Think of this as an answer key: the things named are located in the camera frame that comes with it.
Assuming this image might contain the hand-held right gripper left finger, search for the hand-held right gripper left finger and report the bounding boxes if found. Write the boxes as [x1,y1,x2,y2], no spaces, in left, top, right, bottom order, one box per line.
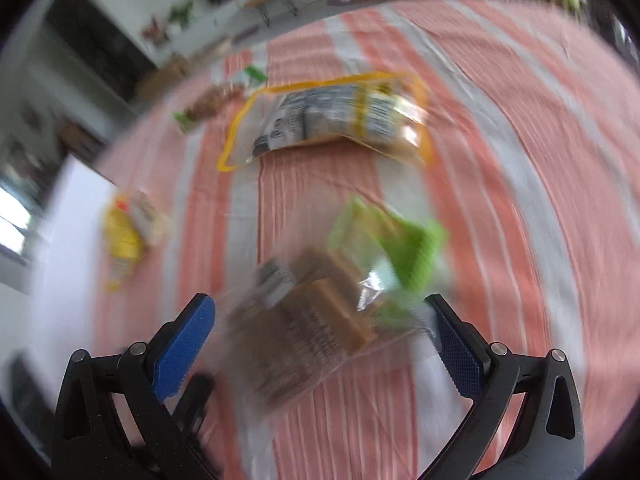
[50,292,223,480]

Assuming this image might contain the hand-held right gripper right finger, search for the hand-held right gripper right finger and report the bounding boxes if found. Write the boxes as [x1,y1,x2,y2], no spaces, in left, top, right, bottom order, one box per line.
[417,293,586,480]

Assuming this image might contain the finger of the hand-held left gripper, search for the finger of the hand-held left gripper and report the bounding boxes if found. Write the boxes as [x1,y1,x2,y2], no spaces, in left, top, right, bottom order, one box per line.
[170,373,217,461]

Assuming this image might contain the clear bag of brown biscuits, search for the clear bag of brown biscuits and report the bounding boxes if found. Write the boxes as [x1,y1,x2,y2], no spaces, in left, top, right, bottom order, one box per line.
[222,197,451,408]

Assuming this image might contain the clear yellow-bottomed snack bag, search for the clear yellow-bottomed snack bag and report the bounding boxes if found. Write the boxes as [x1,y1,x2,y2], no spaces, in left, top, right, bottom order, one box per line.
[100,189,173,295]

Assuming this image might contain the orange white striped tablecloth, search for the orange white striped tablecloth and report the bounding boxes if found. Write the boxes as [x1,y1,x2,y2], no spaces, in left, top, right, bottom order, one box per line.
[92,0,640,480]

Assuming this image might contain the small brown green-ended snack packet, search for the small brown green-ended snack packet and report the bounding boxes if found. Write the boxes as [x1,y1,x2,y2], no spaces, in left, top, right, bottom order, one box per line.
[172,65,268,133]

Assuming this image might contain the yellow-edged clear snack bag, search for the yellow-edged clear snack bag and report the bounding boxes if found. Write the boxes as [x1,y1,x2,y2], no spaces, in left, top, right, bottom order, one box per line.
[217,72,435,173]

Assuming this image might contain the cardboard box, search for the cardboard box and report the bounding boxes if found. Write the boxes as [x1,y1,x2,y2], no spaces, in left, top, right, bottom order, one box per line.
[135,55,192,103]

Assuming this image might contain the dark display cabinet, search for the dark display cabinet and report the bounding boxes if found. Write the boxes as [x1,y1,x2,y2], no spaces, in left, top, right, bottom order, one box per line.
[42,0,161,103]

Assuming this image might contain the red flower arrangement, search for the red flower arrangement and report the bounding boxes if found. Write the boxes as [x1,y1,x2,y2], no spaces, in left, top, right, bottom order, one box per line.
[141,17,172,48]

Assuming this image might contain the green plant in vase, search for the green plant in vase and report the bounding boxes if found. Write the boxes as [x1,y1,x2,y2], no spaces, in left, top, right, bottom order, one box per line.
[167,1,197,27]

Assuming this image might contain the white low cabinet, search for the white low cabinet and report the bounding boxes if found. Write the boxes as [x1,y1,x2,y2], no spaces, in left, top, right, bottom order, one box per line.
[135,0,361,66]

